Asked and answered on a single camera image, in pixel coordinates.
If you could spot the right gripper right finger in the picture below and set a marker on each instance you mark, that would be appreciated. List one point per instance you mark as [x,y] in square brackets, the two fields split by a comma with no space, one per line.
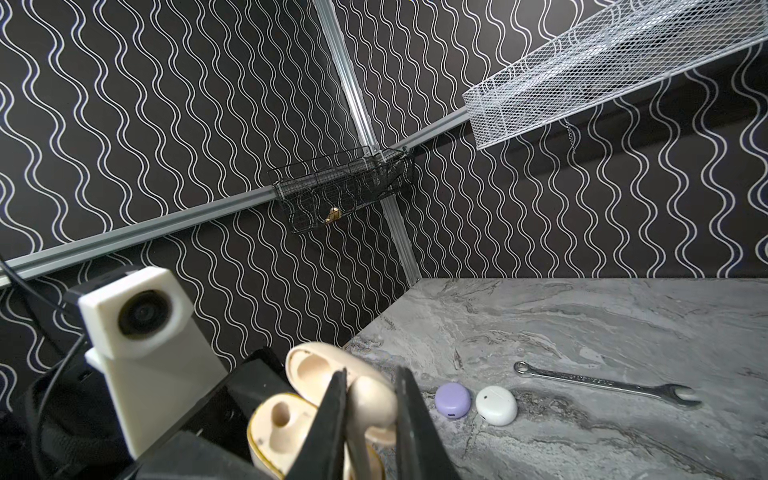
[420,454]

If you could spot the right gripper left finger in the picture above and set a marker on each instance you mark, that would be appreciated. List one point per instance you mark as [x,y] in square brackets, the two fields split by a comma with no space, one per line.
[322,453]

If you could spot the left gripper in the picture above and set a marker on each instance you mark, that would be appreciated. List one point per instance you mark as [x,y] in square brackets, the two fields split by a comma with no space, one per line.
[77,435]

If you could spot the purple earbud charging case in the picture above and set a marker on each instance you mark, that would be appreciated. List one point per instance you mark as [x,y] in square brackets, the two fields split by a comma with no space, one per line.
[453,400]

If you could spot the cream earbud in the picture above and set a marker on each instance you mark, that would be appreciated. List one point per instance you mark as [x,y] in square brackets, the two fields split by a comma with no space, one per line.
[372,412]

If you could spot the white earbud charging case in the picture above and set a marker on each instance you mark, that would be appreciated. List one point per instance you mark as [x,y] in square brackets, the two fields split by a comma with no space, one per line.
[496,405]

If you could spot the silver combination wrench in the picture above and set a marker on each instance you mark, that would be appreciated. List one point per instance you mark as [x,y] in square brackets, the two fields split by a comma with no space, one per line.
[664,392]

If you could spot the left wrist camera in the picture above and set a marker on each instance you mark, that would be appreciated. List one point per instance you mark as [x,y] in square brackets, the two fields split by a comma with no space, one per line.
[156,362]

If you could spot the black wire basket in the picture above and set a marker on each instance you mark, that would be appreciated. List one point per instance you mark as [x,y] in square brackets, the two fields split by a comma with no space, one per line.
[349,179]

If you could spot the white wire mesh basket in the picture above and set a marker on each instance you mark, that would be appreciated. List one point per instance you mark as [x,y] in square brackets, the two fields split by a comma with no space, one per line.
[623,48]

